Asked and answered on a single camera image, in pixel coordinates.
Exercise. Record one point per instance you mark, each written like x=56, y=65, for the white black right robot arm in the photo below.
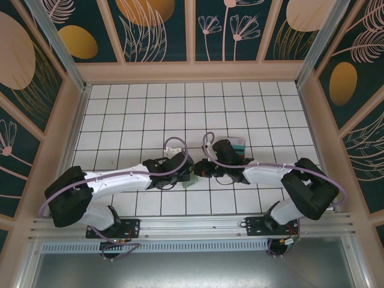
x=264, y=177

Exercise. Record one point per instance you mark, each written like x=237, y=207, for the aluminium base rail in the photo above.
x=195, y=226

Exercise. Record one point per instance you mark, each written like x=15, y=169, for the aluminium corner post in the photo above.
x=60, y=51
x=318, y=48

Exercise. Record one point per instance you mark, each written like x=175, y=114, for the red card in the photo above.
x=241, y=153

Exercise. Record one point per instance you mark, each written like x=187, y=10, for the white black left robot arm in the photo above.
x=120, y=180

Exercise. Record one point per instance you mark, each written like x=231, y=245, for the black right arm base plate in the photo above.
x=255, y=228

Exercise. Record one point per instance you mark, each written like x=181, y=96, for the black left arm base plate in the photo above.
x=133, y=228

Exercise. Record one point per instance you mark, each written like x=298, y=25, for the grey metal sheet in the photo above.
x=192, y=270

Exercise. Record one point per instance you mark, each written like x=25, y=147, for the teal card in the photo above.
x=240, y=147

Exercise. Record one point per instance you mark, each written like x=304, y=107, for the green card holder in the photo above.
x=190, y=182

